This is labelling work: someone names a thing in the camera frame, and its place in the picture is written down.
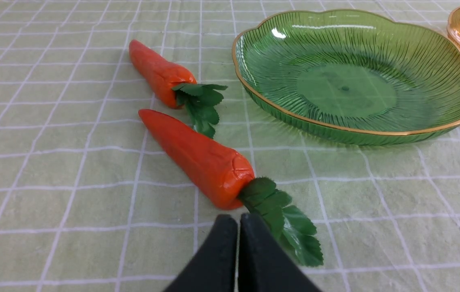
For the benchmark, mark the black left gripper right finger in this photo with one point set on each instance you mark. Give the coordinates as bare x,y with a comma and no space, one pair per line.
262,264

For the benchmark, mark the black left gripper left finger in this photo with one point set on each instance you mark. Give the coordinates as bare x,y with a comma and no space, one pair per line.
212,268

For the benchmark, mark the orange toy carrot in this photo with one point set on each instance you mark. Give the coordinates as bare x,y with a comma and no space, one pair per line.
228,180
177,87

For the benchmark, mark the green glass plate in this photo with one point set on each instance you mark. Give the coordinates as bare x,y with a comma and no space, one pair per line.
350,76

